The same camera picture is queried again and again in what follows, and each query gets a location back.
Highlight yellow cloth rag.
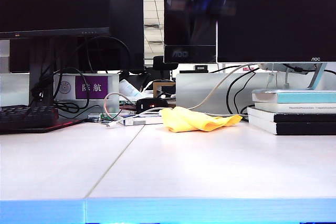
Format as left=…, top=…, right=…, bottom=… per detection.
left=160, top=106, right=243, bottom=133

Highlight black device with red light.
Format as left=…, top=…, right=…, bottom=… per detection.
left=135, top=98, right=169, bottom=112

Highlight black office chair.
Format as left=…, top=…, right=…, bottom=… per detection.
left=152, top=55, right=172, bottom=80

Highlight white and blue box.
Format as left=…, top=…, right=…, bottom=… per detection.
left=119, top=114, right=166, bottom=126

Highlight white paper sheets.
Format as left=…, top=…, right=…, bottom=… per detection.
left=119, top=79, right=144, bottom=99

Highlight black AOC monitor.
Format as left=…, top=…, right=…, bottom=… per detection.
left=164, top=0, right=218, bottom=64

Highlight green circuit board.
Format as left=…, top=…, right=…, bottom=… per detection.
left=88, top=113, right=112, bottom=125

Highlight nameplate with purple label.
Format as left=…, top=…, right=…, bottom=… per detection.
left=54, top=73, right=120, bottom=102

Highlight black monitor rear side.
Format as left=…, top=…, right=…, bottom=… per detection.
left=109, top=0, right=145, bottom=72

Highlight black desk mat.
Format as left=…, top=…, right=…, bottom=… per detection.
left=0, top=118, right=89, bottom=134

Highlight black monitor stand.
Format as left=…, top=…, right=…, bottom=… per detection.
left=28, top=36, right=57, bottom=107

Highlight cream book with black title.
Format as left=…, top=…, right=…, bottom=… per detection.
left=254, top=102, right=336, bottom=115

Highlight black hardcover book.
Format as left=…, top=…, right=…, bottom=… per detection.
left=247, top=106, right=336, bottom=124
left=251, top=119, right=336, bottom=136

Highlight teal book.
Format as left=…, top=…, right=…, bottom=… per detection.
left=251, top=89, right=336, bottom=104

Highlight black keyboard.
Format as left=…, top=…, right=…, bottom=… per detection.
left=0, top=104, right=60, bottom=130

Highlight large black monitor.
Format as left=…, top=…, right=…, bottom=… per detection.
left=0, top=0, right=113, bottom=40

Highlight silver monitor stand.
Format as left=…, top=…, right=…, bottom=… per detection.
left=258, top=62, right=336, bottom=94

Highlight wooden box frame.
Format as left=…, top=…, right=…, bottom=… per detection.
left=153, top=81, right=177, bottom=99

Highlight beige cable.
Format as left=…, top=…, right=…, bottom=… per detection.
left=187, top=63, right=254, bottom=111

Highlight black power cable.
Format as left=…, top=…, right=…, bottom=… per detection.
left=226, top=68, right=261, bottom=115
left=234, top=71, right=259, bottom=115

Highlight black looped cable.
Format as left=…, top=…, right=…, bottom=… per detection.
left=71, top=35, right=132, bottom=74

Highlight white USB cable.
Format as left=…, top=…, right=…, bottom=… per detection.
left=103, top=91, right=165, bottom=129

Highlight black cable bundle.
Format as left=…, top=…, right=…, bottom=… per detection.
left=30, top=67, right=102, bottom=115

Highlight black monitor cable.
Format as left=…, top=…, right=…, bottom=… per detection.
left=282, top=62, right=336, bottom=76

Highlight AOC monitor with silver frame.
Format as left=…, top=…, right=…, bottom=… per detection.
left=216, top=0, right=336, bottom=63

